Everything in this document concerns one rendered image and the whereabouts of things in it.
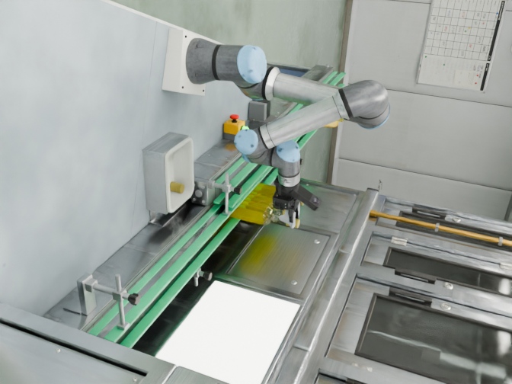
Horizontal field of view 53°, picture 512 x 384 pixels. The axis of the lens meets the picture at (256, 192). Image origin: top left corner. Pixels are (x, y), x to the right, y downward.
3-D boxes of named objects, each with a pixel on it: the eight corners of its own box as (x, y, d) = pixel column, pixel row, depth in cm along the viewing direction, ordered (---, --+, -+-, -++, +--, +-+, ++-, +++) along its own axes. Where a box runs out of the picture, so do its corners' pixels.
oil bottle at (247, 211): (218, 215, 201) (270, 227, 194) (218, 202, 198) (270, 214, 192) (224, 208, 206) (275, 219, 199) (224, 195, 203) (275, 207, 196)
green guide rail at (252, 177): (212, 203, 192) (232, 208, 190) (212, 201, 192) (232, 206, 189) (332, 84, 336) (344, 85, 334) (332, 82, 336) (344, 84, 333)
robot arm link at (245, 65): (219, 37, 166) (259, 39, 162) (233, 54, 178) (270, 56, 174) (212, 73, 164) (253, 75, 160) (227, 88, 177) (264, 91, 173)
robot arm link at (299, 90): (236, 50, 177) (394, 86, 159) (249, 67, 191) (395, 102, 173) (225, 83, 176) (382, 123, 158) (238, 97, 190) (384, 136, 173)
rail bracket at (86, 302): (64, 314, 139) (136, 339, 132) (55, 263, 131) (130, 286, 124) (75, 303, 143) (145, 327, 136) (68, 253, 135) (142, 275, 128)
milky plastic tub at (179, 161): (147, 210, 175) (170, 216, 172) (142, 148, 164) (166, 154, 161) (173, 188, 189) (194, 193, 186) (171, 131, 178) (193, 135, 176)
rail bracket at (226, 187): (207, 211, 189) (238, 219, 185) (206, 170, 181) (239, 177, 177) (211, 208, 192) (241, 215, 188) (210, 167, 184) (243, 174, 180)
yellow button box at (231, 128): (222, 138, 222) (238, 141, 220) (222, 121, 218) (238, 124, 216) (228, 132, 228) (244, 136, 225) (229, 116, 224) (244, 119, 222)
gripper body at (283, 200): (280, 196, 192) (279, 171, 184) (302, 200, 189) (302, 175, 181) (273, 209, 186) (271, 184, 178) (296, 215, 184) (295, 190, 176)
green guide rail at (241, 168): (212, 186, 189) (232, 190, 186) (212, 183, 188) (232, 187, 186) (334, 72, 333) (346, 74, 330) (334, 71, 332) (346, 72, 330)
